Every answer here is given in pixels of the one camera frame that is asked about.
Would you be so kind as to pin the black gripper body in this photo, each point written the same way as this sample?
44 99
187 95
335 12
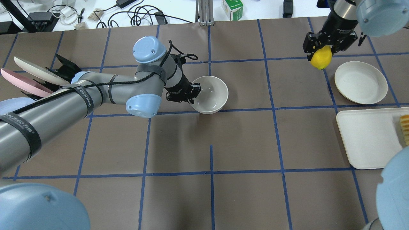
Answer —
176 85

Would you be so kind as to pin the black gripper body with lemon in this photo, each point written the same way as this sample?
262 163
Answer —
339 25

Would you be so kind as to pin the yellow lemon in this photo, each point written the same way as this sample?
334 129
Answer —
322 58

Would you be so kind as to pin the cream ceramic bowl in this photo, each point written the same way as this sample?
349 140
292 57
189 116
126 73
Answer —
213 95

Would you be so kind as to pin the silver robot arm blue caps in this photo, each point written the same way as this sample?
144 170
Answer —
36 206

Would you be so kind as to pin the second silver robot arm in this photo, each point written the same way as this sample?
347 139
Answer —
351 20

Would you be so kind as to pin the cream plate on table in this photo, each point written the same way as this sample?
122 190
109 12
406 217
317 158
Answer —
360 82

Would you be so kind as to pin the green white cardboard box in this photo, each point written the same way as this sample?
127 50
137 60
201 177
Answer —
233 9

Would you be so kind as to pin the white tray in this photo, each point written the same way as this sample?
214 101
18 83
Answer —
371 137

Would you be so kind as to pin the yellow sponge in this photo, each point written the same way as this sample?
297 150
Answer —
404 125

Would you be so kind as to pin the black power adapter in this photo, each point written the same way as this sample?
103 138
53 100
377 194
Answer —
123 3

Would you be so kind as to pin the black plate rack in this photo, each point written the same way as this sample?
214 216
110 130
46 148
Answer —
67 71

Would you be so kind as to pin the cream plate in rack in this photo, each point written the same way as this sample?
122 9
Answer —
39 72

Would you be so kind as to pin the pink plate in rack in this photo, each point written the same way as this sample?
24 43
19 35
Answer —
26 84

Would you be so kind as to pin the lavender blue plate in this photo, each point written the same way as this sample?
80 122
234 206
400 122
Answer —
13 104

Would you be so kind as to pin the aluminium frame post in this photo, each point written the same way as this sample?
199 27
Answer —
204 12

